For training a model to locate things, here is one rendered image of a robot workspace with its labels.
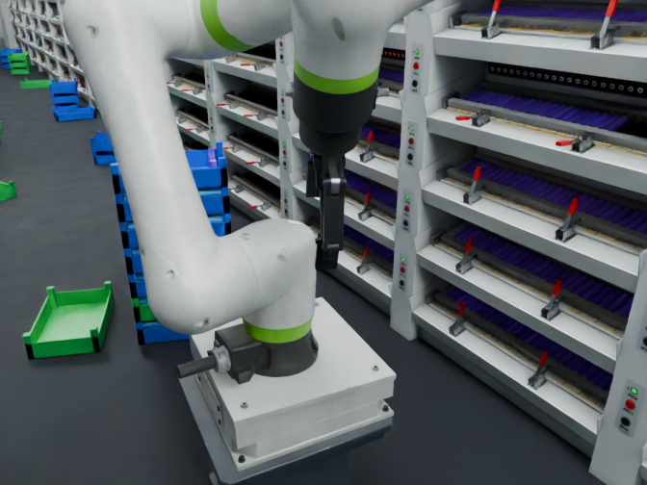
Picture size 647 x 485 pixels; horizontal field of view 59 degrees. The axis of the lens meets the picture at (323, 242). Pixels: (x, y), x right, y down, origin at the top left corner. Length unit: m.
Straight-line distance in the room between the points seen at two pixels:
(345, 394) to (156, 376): 0.81
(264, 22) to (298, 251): 0.34
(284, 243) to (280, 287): 0.07
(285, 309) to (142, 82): 0.40
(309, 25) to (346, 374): 0.62
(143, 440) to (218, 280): 0.74
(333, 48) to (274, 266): 0.40
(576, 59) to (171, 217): 0.81
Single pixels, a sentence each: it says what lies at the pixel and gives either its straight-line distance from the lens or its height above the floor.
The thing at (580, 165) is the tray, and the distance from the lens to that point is 1.24.
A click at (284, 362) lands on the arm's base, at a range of 0.98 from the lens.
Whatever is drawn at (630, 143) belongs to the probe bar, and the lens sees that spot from 1.23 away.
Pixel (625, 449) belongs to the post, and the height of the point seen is 0.11.
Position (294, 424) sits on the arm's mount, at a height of 0.33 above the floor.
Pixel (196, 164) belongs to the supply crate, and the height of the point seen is 0.49.
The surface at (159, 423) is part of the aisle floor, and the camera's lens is 1.53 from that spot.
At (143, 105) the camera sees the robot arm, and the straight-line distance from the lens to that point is 0.85.
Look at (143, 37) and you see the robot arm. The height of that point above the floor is 0.92.
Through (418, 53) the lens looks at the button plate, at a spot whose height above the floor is 0.83.
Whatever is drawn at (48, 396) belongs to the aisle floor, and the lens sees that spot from 1.71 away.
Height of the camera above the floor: 0.99
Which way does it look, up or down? 24 degrees down
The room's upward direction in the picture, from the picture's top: straight up
